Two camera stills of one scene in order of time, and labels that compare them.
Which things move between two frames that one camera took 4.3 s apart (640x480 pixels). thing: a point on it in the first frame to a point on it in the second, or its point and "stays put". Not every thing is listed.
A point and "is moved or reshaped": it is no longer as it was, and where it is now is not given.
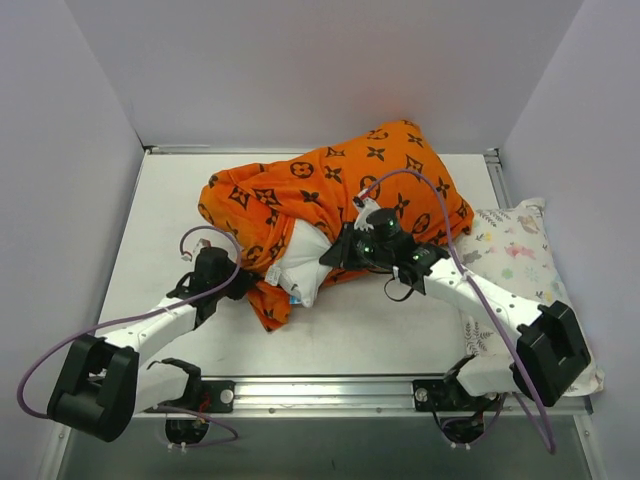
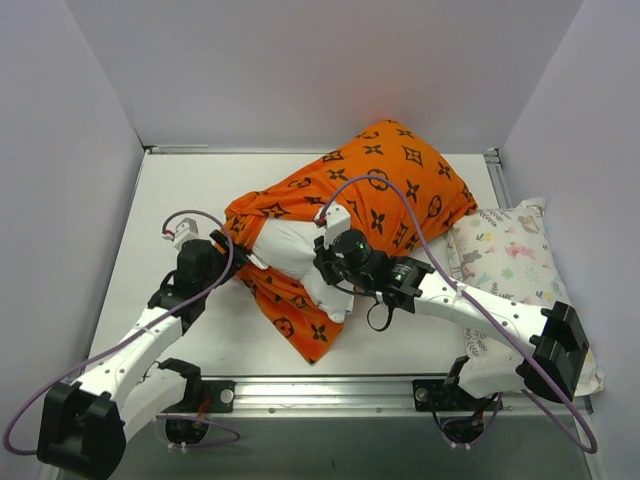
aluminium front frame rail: x=358 y=398 stays put
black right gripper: x=341 y=251 to x=323 y=261
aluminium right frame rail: x=494 y=168 stays put
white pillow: x=300 y=272 is moved or reshaped
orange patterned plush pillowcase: x=246 y=208 is moved or reshaped
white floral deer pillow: x=513 y=247 stays put
